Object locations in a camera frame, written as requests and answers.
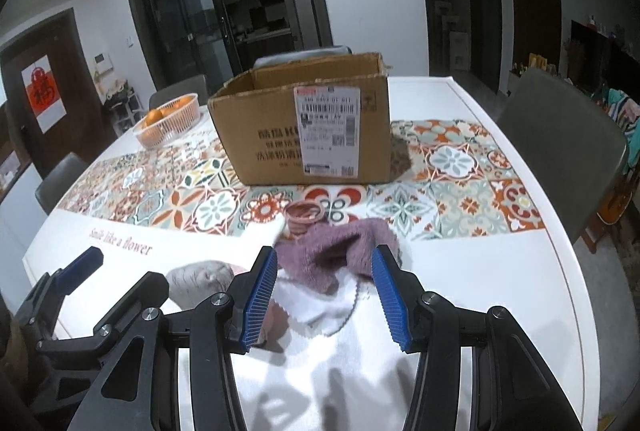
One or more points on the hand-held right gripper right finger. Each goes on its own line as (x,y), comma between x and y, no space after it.
(392,301)

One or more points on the grey dining chair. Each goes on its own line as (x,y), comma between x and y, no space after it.
(60,183)
(300,57)
(560,136)
(175,88)

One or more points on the white tile-patterned table cover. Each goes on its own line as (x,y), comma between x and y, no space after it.
(460,196)

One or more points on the brown cardboard box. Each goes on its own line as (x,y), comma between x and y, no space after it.
(260,131)

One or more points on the white wall intercom panel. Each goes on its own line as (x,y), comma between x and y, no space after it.
(103,62)

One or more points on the red and white door poster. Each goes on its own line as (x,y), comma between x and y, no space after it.
(44,93)

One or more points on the white television cabinet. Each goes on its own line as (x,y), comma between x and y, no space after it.
(515,81)

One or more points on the pink ribbed sock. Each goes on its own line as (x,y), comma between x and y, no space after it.
(302,218)

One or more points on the white hallway box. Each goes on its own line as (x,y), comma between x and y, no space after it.
(460,51)

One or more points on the orange fruit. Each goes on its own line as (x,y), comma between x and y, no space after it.
(182,101)
(153,116)

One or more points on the purple towel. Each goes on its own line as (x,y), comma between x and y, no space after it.
(340,246)

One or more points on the white towel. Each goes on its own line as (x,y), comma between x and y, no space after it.
(320,316)

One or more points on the white plastic fruit basket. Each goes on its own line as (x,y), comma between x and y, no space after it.
(167,126)

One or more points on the beige knit cloth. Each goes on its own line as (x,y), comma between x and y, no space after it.
(200,281)

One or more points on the dark hallway door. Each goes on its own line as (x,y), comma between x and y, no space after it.
(482,11)

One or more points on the dark brown wooden door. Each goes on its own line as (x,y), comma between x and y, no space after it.
(75,111)

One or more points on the white storage rack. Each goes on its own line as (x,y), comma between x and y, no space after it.
(120,106)

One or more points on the wooden side cabinet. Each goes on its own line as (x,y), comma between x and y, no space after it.
(12,161)

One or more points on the black framed sliding glass door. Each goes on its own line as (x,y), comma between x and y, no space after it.
(170,11)

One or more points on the black television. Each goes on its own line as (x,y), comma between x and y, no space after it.
(600,53)

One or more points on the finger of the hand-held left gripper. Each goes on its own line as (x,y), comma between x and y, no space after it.
(80,266)
(135,293)

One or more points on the colourful hanging clothes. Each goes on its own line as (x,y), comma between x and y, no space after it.
(622,113)

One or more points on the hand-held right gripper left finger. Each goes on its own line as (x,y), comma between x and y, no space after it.
(257,301)

